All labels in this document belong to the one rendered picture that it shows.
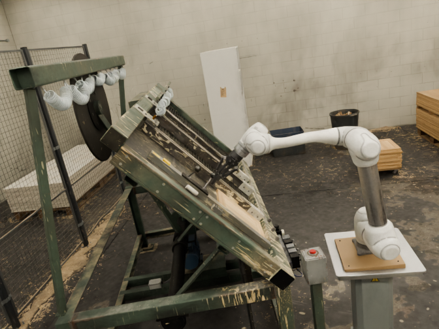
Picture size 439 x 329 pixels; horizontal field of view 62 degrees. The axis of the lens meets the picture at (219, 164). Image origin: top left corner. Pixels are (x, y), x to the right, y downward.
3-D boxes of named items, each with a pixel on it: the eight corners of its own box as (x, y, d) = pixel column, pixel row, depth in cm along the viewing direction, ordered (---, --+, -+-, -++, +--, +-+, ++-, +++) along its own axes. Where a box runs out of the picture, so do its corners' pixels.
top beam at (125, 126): (115, 153, 180) (128, 138, 178) (98, 140, 177) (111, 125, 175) (159, 96, 389) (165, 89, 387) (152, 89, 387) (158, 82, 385)
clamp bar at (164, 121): (249, 197, 310) (268, 177, 305) (136, 106, 281) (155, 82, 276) (247, 192, 319) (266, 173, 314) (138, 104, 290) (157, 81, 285)
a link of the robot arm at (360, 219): (375, 230, 239) (373, 200, 232) (389, 245, 222) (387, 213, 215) (351, 234, 240) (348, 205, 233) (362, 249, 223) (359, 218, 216)
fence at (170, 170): (266, 250, 230) (271, 245, 230) (146, 157, 207) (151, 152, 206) (265, 245, 235) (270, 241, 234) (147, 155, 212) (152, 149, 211)
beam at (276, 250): (283, 292, 210) (296, 279, 208) (268, 281, 208) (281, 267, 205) (240, 169, 420) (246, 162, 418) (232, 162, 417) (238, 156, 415)
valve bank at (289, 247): (308, 284, 240) (306, 252, 233) (287, 288, 240) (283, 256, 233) (290, 245, 288) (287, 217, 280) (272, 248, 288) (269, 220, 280)
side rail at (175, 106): (233, 165, 409) (240, 158, 407) (155, 101, 382) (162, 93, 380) (232, 162, 417) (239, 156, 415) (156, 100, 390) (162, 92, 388)
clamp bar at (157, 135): (258, 224, 263) (281, 200, 258) (124, 118, 234) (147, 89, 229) (255, 218, 272) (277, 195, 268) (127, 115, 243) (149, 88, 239)
